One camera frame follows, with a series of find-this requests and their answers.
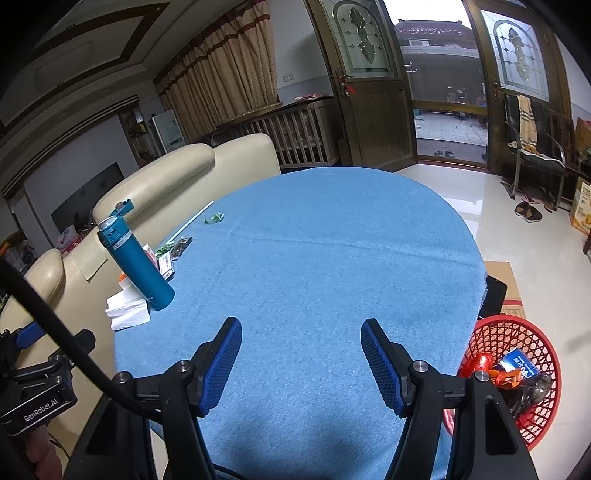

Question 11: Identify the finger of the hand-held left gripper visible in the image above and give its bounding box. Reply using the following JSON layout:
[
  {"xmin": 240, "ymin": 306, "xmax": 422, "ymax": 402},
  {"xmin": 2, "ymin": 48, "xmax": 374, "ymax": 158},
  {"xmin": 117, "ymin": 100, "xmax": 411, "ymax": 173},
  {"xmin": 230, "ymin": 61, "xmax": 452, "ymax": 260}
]
[
  {"xmin": 11, "ymin": 320, "xmax": 47, "ymax": 349},
  {"xmin": 55, "ymin": 329, "xmax": 97, "ymax": 365}
]

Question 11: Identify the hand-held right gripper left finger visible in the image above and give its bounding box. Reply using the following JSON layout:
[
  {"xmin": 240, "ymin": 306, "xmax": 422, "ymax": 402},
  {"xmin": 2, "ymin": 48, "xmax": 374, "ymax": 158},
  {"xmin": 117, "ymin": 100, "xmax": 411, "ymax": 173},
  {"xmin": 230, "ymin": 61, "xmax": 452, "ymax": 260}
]
[{"xmin": 65, "ymin": 318, "xmax": 243, "ymax": 480}]

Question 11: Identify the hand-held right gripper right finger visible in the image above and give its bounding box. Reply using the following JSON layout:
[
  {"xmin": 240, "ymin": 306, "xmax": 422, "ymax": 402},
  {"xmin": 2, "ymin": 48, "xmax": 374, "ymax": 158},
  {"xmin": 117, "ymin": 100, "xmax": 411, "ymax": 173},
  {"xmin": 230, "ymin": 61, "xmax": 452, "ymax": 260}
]
[{"xmin": 360, "ymin": 318, "xmax": 539, "ymax": 480}]

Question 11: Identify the red plastic wrapper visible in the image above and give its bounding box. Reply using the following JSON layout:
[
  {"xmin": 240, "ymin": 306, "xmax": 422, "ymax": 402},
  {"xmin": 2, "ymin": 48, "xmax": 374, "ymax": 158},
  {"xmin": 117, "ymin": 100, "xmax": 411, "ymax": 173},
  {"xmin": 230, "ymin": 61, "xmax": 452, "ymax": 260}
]
[{"xmin": 466, "ymin": 351, "xmax": 495, "ymax": 377}]

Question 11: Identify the orange wrapper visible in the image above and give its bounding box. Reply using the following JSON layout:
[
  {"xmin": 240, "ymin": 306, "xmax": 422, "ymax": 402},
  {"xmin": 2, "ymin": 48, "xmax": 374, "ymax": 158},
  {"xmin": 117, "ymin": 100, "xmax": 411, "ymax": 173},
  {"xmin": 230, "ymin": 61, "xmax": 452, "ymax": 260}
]
[{"xmin": 489, "ymin": 368, "xmax": 522, "ymax": 389}]

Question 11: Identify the blue paper carton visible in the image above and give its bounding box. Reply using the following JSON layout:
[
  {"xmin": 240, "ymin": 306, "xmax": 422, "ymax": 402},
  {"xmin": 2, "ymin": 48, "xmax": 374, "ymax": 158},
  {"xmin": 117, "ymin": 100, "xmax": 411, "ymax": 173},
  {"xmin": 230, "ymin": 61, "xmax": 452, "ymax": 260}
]
[{"xmin": 499, "ymin": 348, "xmax": 540, "ymax": 379}]

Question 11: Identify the black plastic bag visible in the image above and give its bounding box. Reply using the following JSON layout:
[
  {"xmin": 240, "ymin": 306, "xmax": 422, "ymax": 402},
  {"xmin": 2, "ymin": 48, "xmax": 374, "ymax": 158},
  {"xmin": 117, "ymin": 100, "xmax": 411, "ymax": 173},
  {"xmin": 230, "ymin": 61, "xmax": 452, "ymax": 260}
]
[{"xmin": 508, "ymin": 371, "xmax": 552, "ymax": 416}]

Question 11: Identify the red plastic basket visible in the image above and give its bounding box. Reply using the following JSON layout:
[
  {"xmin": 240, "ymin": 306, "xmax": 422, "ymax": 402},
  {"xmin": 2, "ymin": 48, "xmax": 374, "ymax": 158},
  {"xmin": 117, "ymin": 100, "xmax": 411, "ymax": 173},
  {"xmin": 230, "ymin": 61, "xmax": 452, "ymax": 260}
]
[{"xmin": 442, "ymin": 315, "xmax": 561, "ymax": 452}]

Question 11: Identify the person's left hand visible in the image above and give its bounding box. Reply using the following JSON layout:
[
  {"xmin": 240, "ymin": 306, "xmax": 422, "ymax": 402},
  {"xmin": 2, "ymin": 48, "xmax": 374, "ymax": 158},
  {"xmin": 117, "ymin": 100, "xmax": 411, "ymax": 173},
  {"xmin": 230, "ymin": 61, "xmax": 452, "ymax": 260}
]
[{"xmin": 21, "ymin": 425, "xmax": 63, "ymax": 480}]

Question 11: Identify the white tissue stack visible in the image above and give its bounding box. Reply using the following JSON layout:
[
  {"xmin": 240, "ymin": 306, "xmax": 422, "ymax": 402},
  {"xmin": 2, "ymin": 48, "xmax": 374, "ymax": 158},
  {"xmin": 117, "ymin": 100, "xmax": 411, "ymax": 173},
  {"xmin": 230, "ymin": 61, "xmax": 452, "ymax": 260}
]
[{"xmin": 105, "ymin": 286, "xmax": 151, "ymax": 330}]

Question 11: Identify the teal insulated bottle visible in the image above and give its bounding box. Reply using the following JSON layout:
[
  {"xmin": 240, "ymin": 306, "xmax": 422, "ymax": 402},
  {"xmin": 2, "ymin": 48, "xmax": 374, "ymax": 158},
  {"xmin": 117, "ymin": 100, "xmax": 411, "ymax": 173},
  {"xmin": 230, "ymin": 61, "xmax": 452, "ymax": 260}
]
[{"xmin": 96, "ymin": 198, "xmax": 175, "ymax": 311}]

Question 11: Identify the pink plastic bag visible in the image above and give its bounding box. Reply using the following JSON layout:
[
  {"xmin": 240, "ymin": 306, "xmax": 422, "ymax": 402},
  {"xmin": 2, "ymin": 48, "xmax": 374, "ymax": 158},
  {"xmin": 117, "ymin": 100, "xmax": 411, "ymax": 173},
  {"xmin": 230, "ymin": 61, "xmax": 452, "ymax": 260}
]
[{"xmin": 55, "ymin": 225, "xmax": 77, "ymax": 252}]

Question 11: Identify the black chair back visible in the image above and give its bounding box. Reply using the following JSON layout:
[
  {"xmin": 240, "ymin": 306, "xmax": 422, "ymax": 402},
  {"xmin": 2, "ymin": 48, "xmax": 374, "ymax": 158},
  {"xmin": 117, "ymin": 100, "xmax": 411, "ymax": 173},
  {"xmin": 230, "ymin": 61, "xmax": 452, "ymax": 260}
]
[{"xmin": 478, "ymin": 275, "xmax": 508, "ymax": 320}]

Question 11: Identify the white thin stick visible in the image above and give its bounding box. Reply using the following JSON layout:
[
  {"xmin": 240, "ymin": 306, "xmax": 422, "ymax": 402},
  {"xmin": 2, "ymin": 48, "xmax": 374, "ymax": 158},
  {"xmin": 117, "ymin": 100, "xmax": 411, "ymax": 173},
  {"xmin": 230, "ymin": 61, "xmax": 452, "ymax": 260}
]
[{"xmin": 166, "ymin": 200, "xmax": 214, "ymax": 245}]

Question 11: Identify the black television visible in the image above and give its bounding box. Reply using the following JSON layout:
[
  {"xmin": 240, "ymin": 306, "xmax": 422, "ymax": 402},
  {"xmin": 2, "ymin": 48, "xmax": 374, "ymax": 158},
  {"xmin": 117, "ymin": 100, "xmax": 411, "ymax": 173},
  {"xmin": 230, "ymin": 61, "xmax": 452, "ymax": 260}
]
[{"xmin": 50, "ymin": 161, "xmax": 125, "ymax": 232}]

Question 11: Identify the cardboard box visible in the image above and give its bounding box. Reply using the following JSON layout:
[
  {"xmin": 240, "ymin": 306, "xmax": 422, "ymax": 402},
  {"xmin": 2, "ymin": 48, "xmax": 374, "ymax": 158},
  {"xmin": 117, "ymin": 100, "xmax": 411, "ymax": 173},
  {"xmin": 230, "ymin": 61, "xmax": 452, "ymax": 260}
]
[{"xmin": 482, "ymin": 261, "xmax": 527, "ymax": 320}]

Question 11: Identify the cream leather sofa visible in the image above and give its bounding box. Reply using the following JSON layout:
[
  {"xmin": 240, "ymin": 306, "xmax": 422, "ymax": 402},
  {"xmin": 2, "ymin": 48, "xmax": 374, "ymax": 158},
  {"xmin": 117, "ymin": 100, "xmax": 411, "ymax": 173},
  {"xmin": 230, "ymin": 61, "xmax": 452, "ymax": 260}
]
[{"xmin": 0, "ymin": 134, "xmax": 282, "ymax": 462}]

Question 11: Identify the dark display cabinet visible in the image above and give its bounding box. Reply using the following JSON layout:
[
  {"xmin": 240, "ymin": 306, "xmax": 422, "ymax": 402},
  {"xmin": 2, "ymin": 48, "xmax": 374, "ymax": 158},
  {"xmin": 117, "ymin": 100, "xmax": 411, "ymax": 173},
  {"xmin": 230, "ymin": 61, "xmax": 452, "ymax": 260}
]
[{"xmin": 119, "ymin": 104, "xmax": 155, "ymax": 169}]

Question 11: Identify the wooden crib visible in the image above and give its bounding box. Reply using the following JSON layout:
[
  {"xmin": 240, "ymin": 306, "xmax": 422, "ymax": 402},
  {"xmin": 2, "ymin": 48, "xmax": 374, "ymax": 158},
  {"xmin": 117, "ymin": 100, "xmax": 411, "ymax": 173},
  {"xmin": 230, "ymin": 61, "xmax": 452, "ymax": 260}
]
[{"xmin": 217, "ymin": 98, "xmax": 342, "ymax": 171}]

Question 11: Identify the wooden glass door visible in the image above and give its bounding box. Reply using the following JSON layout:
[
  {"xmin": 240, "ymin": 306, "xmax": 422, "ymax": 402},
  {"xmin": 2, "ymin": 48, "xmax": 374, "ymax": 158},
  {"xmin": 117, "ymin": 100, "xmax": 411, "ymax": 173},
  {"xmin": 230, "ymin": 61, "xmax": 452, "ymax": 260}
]
[
  {"xmin": 464, "ymin": 0, "xmax": 573, "ymax": 176},
  {"xmin": 305, "ymin": 0, "xmax": 419, "ymax": 174}
]

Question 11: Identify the yellow carton box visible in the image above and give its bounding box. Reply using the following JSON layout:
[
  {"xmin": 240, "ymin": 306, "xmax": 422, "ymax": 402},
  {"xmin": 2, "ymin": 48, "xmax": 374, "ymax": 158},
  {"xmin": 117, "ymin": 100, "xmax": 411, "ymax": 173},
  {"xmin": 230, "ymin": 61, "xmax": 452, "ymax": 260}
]
[{"xmin": 569, "ymin": 178, "xmax": 591, "ymax": 234}]

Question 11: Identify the striped towel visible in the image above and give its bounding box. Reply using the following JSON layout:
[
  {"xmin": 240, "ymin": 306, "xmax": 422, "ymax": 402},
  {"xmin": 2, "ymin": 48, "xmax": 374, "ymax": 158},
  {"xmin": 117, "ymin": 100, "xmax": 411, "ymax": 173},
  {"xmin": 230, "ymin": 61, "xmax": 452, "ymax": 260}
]
[{"xmin": 516, "ymin": 95, "xmax": 539, "ymax": 155}]

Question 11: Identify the beige curtain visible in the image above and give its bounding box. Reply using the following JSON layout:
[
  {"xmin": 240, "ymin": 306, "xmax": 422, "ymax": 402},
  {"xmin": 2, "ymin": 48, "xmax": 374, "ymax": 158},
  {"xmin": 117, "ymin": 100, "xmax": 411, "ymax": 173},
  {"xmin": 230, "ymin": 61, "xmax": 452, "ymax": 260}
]
[{"xmin": 154, "ymin": 0, "xmax": 282, "ymax": 139}]

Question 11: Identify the black cable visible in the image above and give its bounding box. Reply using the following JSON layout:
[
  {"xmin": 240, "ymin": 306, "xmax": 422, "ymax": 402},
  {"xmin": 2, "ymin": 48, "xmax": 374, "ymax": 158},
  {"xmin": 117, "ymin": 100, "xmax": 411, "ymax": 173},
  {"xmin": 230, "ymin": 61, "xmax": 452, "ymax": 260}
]
[{"xmin": 0, "ymin": 258, "xmax": 162, "ymax": 416}]

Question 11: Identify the metal frame chair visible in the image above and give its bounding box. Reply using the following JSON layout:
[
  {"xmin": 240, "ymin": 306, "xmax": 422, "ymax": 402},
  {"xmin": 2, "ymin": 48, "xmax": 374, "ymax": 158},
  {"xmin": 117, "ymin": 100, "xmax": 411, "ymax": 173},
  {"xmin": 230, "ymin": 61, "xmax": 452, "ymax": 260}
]
[{"xmin": 501, "ymin": 92, "xmax": 578, "ymax": 213}]

